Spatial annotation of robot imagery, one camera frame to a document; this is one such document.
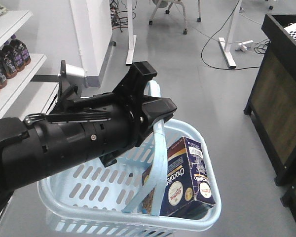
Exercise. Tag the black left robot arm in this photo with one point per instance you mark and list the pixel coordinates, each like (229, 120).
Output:
(13, 132)

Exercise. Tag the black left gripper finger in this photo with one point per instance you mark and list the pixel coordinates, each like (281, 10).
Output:
(155, 109)
(131, 87)

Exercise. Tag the black wooden display stand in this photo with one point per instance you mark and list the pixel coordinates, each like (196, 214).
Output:
(272, 103)

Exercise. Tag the white store shelving unit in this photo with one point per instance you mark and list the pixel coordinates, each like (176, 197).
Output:
(23, 96)

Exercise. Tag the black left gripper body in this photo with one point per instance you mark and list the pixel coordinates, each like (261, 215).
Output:
(103, 126)

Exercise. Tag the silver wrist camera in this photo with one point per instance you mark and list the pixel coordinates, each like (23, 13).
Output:
(70, 75)

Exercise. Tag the white desk leg frame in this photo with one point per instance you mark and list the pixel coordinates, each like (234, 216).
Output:
(226, 43)

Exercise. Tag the dark blue cookie box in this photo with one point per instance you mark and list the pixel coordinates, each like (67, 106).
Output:
(187, 193)

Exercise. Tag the light blue plastic basket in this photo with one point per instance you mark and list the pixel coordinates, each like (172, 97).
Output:
(123, 200)

